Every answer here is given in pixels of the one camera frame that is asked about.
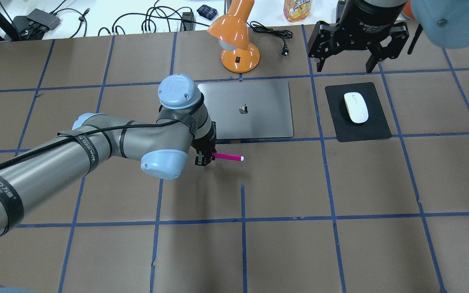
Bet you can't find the white computer mouse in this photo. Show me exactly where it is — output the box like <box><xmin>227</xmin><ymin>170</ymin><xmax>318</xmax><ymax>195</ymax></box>
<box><xmin>344</xmin><ymin>92</ymin><xmax>369</xmax><ymax>124</ymax></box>

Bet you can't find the silver apple laptop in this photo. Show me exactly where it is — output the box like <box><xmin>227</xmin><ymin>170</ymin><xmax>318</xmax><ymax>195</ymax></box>
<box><xmin>198</xmin><ymin>80</ymin><xmax>294</xmax><ymax>140</ymax></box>

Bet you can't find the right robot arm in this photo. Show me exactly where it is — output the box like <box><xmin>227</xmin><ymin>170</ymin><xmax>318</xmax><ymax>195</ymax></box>
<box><xmin>307</xmin><ymin>0</ymin><xmax>469</xmax><ymax>73</ymax></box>

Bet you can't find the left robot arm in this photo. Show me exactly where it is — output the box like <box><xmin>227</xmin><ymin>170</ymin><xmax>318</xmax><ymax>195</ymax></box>
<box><xmin>0</xmin><ymin>74</ymin><xmax>217</xmax><ymax>237</ymax></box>

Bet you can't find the pink highlighter pen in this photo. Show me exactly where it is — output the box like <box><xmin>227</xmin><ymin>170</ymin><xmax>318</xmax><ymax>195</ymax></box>
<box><xmin>213</xmin><ymin>153</ymin><xmax>244</xmax><ymax>162</ymax></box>

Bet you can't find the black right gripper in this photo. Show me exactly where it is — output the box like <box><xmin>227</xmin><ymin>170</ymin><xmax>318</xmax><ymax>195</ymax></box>
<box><xmin>308</xmin><ymin>0</ymin><xmax>410</xmax><ymax>74</ymax></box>

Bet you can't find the orange desk lamp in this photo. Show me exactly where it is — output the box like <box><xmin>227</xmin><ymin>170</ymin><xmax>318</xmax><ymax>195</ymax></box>
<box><xmin>207</xmin><ymin>0</ymin><xmax>261</xmax><ymax>74</ymax></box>

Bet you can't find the black mousepad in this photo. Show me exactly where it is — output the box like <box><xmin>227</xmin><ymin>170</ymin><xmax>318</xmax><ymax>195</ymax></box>
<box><xmin>324</xmin><ymin>82</ymin><xmax>392</xmax><ymax>142</ymax></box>

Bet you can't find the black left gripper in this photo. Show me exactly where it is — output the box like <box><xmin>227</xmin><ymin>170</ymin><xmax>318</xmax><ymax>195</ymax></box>
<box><xmin>192</xmin><ymin>122</ymin><xmax>217</xmax><ymax>166</ymax></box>

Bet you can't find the yellow drink bottle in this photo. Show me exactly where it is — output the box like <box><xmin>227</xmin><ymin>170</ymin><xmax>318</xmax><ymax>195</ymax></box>
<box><xmin>283</xmin><ymin>0</ymin><xmax>311</xmax><ymax>22</ymax></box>

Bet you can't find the dark blue small pouch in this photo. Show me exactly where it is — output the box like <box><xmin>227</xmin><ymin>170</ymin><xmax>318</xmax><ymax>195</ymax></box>
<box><xmin>197</xmin><ymin>5</ymin><xmax>218</xmax><ymax>21</ymax></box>

